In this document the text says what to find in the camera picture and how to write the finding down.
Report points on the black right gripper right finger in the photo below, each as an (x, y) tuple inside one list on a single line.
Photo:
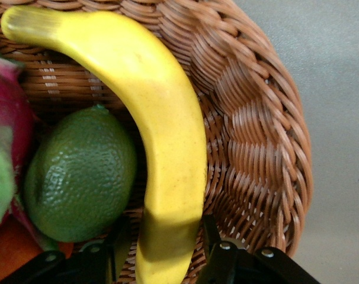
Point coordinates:
[(222, 263)]

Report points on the green avocado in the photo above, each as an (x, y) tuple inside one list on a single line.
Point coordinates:
[(81, 177)]

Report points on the orange fruit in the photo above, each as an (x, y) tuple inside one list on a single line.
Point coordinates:
[(10, 251)]

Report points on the pink dragon fruit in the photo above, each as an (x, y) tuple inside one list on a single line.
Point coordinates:
[(7, 112)]

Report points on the yellow banana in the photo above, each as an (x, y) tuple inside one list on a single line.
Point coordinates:
[(167, 133)]

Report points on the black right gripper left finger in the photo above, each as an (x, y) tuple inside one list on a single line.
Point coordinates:
[(90, 266)]

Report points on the brown wicker basket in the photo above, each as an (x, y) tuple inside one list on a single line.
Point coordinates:
[(256, 133)]

